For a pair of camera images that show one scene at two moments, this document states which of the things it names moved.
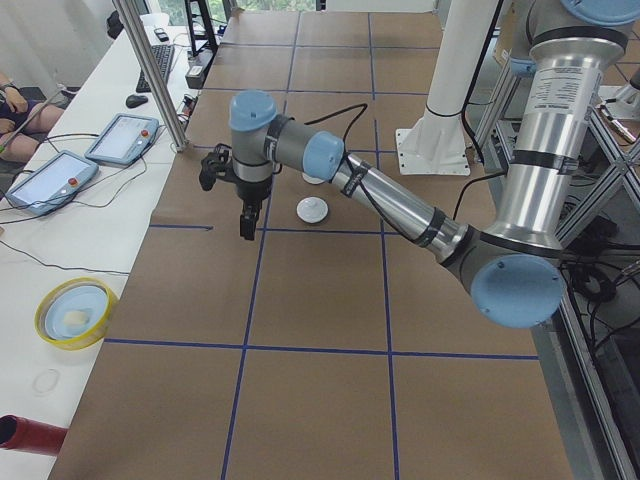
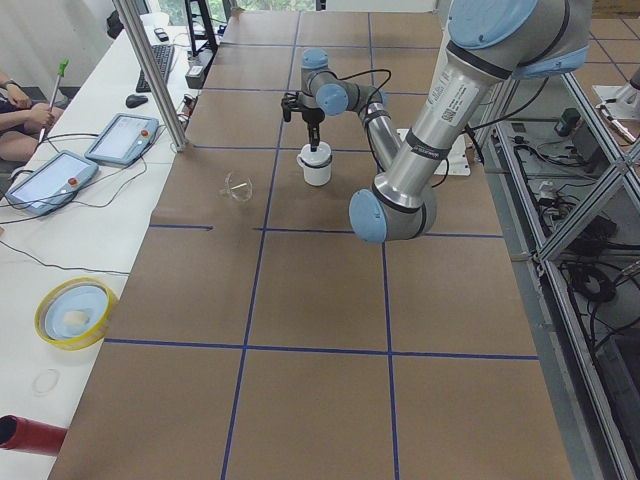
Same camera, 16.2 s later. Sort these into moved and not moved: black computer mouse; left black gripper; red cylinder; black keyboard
Moved: left black gripper
Not moved: black computer mouse; black keyboard; red cylinder
